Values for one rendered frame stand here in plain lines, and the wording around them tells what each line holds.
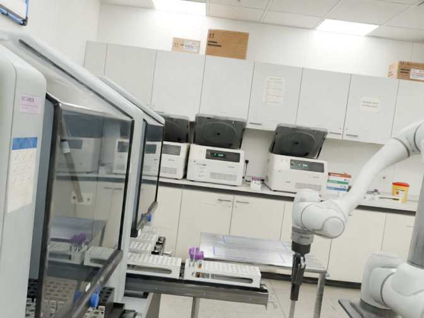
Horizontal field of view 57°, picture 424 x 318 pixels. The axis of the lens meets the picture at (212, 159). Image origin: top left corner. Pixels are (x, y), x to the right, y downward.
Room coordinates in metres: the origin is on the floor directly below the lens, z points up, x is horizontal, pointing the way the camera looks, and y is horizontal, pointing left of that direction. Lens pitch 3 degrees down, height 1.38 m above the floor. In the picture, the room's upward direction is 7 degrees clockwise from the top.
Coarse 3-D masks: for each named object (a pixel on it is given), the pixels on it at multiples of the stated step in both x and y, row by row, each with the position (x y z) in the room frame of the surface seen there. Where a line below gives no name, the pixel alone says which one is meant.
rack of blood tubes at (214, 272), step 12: (192, 264) 1.50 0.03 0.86; (204, 264) 1.52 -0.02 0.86; (216, 264) 1.54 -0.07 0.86; (228, 264) 1.56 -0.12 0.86; (192, 276) 1.47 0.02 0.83; (204, 276) 1.49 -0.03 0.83; (216, 276) 1.56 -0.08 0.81; (228, 276) 1.56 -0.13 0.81; (240, 276) 1.47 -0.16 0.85; (252, 276) 1.47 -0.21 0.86
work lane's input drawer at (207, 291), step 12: (132, 276) 1.45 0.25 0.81; (144, 276) 1.45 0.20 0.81; (156, 276) 1.46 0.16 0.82; (180, 276) 1.49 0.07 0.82; (132, 288) 1.44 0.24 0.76; (144, 288) 1.44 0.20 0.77; (156, 288) 1.44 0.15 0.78; (168, 288) 1.44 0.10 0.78; (180, 288) 1.45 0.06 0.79; (192, 288) 1.45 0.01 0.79; (204, 288) 1.45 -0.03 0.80; (216, 288) 1.45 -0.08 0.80; (228, 288) 1.45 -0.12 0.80; (240, 288) 1.46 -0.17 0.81; (252, 288) 1.46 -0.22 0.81; (264, 288) 1.47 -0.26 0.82; (228, 300) 1.45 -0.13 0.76; (240, 300) 1.45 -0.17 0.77; (252, 300) 1.45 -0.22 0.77; (264, 300) 1.45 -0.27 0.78
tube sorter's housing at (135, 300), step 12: (72, 60) 1.39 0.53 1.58; (108, 84) 2.04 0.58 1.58; (120, 96) 1.33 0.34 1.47; (132, 96) 2.12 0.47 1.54; (144, 108) 2.04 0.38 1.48; (132, 156) 1.32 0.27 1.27; (132, 168) 1.33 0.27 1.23; (132, 180) 1.35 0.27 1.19; (132, 192) 1.38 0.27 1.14; (132, 204) 1.40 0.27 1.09; (132, 216) 2.04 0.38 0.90; (120, 276) 1.32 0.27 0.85; (120, 288) 1.33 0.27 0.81; (120, 300) 1.36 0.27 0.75; (132, 300) 1.41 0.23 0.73; (144, 300) 1.42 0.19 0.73; (156, 300) 1.87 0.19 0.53; (144, 312) 1.38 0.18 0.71; (156, 312) 1.96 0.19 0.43
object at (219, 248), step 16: (208, 240) 2.04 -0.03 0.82; (224, 240) 2.08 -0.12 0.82; (240, 240) 2.12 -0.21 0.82; (256, 240) 2.16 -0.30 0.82; (272, 240) 2.20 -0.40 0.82; (208, 256) 1.77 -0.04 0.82; (224, 256) 1.80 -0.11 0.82; (240, 256) 1.83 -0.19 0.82; (256, 256) 1.86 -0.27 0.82; (272, 256) 1.89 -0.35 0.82; (288, 256) 1.93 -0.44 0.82; (320, 272) 1.77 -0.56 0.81; (320, 288) 1.78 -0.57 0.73; (192, 304) 2.18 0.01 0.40; (320, 304) 1.78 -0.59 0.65
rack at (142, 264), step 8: (128, 256) 1.51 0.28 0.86; (136, 256) 1.52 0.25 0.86; (144, 256) 1.54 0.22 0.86; (152, 256) 1.54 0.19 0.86; (160, 256) 1.55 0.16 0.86; (128, 264) 1.52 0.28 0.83; (136, 264) 1.46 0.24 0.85; (144, 264) 1.46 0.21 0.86; (152, 264) 1.46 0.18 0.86; (160, 264) 1.46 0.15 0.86; (168, 264) 1.47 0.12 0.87; (176, 264) 1.48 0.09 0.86; (128, 272) 1.46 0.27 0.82; (136, 272) 1.46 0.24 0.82; (144, 272) 1.46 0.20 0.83; (152, 272) 1.52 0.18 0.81; (160, 272) 1.53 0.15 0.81; (168, 272) 1.54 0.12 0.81; (176, 272) 1.46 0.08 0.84
